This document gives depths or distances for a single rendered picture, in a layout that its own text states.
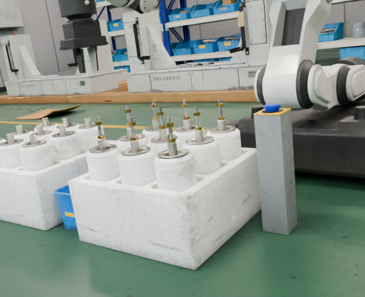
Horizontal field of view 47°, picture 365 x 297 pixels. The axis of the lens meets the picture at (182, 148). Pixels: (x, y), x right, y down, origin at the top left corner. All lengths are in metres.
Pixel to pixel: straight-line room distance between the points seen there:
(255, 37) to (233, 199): 2.24
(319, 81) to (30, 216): 0.95
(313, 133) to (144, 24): 2.80
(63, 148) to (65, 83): 3.30
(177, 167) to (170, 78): 2.71
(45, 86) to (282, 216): 4.16
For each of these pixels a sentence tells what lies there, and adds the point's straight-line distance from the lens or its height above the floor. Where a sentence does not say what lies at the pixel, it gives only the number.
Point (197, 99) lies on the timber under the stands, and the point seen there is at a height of 0.03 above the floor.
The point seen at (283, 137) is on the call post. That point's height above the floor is 0.25.
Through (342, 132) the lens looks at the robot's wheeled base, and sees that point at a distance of 1.34.
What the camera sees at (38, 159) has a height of 0.21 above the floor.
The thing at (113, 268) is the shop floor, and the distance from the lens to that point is 1.06.
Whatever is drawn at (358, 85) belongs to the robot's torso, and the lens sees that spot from 1.63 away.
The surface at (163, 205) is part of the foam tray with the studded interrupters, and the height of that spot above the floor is 0.15.
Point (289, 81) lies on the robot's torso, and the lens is 1.23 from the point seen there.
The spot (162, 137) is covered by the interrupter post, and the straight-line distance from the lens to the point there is 1.14.
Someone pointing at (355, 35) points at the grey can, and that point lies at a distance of 5.76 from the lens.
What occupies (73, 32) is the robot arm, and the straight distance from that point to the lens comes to 1.08.
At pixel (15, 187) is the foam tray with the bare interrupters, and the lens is 1.40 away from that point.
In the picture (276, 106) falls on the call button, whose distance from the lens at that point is 1.03.
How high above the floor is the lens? 0.51
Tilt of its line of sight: 15 degrees down
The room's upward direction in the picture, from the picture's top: 7 degrees counter-clockwise
